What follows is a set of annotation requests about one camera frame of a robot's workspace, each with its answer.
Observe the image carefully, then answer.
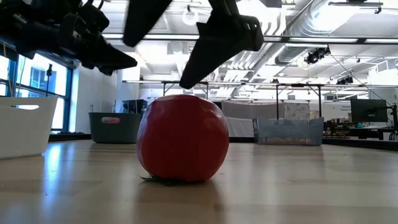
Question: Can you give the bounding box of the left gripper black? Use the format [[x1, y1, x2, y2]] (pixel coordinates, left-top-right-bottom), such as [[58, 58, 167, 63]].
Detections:
[[15, 5, 138, 77]]

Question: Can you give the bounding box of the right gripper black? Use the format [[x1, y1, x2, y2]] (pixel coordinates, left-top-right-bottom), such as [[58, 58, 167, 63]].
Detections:
[[123, 0, 265, 90]]

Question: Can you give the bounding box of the black tripod stand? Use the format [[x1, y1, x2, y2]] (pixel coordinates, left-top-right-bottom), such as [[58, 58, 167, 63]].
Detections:
[[45, 63, 53, 97]]

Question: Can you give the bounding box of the dark green plastic basket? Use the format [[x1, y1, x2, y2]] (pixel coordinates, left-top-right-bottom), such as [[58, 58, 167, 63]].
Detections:
[[88, 112, 142, 144]]

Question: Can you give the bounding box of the large room window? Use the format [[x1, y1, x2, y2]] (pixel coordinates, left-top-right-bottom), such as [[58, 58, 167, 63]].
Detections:
[[0, 52, 75, 133]]

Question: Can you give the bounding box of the white plastic basket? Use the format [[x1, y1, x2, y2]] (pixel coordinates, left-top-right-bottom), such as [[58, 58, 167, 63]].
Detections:
[[0, 95, 59, 160]]

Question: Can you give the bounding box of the white covered table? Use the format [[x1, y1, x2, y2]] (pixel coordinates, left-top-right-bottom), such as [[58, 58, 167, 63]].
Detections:
[[221, 100, 312, 138]]

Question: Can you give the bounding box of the black ceiling spotlight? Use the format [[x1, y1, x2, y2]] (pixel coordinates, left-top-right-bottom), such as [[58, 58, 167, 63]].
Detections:
[[336, 75, 354, 85], [303, 46, 331, 65]]

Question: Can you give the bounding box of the light grey plastic basket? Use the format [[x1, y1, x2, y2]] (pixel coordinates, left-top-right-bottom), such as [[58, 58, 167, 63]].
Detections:
[[252, 116, 325, 146]]

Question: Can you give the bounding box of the black computer monitor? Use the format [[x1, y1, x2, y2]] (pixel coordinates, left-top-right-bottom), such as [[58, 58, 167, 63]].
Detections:
[[350, 98, 389, 123]]

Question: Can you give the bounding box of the black lab desk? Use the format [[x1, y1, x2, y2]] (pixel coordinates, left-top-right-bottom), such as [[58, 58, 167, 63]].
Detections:
[[325, 119, 398, 141]]

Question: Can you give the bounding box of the white ceiling ring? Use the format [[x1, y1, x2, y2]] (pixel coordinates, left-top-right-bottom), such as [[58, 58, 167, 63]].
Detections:
[[182, 7, 200, 26]]

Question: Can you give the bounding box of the black metal frame stand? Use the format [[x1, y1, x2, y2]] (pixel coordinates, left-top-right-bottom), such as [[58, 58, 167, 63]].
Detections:
[[123, 80, 324, 121]]

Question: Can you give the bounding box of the silver ventilation duct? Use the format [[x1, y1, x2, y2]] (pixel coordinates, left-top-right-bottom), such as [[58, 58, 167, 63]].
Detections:
[[275, 0, 343, 66]]

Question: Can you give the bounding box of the black aluminium table frame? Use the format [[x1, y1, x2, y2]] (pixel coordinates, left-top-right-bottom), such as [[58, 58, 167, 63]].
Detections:
[[45, 133, 398, 152]]

